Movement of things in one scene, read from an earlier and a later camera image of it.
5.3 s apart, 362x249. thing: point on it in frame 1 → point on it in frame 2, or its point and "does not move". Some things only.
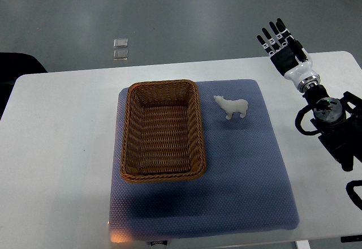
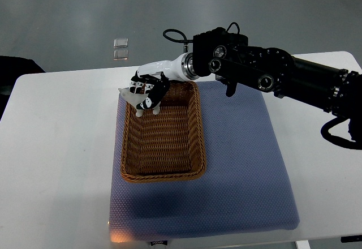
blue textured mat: [247, 187] does not move
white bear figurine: [239, 106] → [135, 99]
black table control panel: [351, 238] does not move
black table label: [157, 242] does not move
